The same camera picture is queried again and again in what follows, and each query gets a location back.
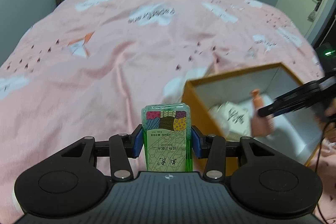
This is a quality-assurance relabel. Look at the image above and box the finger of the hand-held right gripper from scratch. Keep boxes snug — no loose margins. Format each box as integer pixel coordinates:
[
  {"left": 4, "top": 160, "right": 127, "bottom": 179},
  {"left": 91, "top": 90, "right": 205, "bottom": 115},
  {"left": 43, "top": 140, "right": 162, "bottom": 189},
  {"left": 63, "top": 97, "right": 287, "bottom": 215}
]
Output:
[
  {"left": 273, "top": 76, "right": 332, "bottom": 107},
  {"left": 258, "top": 94, "right": 324, "bottom": 117}
]

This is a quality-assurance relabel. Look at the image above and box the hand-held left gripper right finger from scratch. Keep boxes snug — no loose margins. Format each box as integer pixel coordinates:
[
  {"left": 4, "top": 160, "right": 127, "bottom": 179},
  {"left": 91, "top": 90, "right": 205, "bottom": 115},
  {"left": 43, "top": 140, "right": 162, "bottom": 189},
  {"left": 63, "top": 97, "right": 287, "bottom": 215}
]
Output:
[{"left": 191, "top": 125, "right": 275, "bottom": 182}]

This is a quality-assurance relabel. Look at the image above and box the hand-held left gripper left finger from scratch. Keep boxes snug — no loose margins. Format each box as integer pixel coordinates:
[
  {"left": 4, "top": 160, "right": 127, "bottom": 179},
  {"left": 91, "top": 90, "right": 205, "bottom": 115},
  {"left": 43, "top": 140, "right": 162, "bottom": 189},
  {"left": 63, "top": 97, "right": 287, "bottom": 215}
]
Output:
[{"left": 60, "top": 126, "right": 144, "bottom": 182}]

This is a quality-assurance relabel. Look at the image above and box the green patterned label bottle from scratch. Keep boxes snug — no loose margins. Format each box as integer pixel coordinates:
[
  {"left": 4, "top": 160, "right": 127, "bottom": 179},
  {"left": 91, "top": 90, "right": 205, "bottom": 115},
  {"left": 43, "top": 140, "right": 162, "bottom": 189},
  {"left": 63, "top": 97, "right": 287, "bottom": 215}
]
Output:
[{"left": 141, "top": 103, "right": 194, "bottom": 172}]

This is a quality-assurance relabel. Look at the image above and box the peach bottle with cone cap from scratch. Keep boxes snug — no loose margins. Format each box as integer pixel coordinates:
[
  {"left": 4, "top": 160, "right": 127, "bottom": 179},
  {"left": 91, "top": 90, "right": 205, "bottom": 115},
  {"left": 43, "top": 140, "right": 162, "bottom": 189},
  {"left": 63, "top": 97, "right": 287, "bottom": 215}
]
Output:
[{"left": 249, "top": 90, "right": 276, "bottom": 137}]

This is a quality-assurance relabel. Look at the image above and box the orange cardboard box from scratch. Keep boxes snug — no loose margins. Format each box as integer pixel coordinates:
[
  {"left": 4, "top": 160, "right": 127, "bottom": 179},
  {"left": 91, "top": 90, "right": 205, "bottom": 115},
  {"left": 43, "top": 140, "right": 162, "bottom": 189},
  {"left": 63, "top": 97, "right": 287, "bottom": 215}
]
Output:
[{"left": 182, "top": 62, "right": 328, "bottom": 178}]

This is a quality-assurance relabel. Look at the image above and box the cream patterned small box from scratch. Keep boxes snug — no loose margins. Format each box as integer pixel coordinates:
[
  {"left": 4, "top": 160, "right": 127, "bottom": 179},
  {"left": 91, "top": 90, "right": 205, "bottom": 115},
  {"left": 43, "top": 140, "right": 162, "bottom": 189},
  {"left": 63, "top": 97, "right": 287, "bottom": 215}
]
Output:
[{"left": 209, "top": 101, "right": 254, "bottom": 138}]

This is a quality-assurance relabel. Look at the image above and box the pink cloud print blanket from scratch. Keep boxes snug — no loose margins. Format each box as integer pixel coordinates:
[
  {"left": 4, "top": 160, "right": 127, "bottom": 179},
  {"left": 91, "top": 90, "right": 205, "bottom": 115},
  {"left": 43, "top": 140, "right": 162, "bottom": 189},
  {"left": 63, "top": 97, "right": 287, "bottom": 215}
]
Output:
[{"left": 0, "top": 0, "right": 336, "bottom": 224}]

